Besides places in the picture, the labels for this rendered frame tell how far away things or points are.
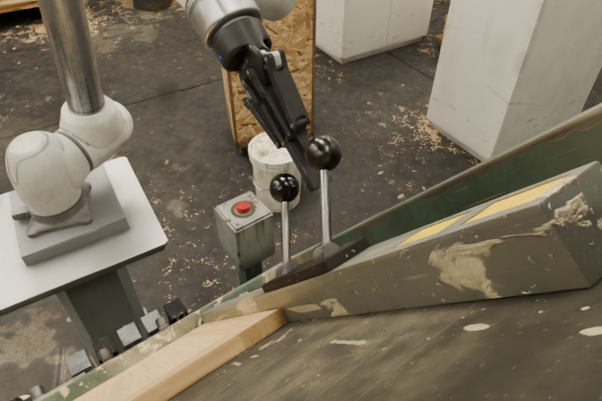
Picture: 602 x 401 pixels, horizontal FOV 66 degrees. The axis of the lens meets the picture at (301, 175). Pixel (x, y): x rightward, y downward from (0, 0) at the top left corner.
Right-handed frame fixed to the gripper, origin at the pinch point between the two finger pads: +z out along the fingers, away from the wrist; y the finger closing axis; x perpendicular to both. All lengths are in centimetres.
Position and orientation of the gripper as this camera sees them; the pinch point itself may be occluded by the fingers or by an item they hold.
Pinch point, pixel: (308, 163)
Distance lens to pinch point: 59.7
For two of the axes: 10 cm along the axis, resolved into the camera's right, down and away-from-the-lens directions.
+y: -3.4, 3.2, 8.8
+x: -8.0, 3.8, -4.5
